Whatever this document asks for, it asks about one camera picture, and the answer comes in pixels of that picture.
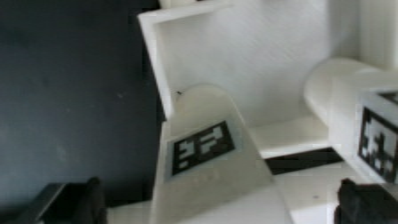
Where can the white chair leg with marker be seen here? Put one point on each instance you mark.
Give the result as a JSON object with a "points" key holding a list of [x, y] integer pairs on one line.
{"points": [[361, 126]]}

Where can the white U-shaped fence frame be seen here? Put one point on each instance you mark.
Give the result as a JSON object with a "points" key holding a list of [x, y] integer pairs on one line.
{"points": [[300, 200]]}

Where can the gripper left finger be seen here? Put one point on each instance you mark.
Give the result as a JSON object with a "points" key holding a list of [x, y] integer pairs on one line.
{"points": [[39, 205]]}

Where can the white chair seat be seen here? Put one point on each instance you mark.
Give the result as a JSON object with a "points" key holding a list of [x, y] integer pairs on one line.
{"points": [[292, 54]]}

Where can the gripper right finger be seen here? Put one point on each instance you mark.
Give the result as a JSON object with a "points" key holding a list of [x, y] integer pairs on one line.
{"points": [[366, 204]]}

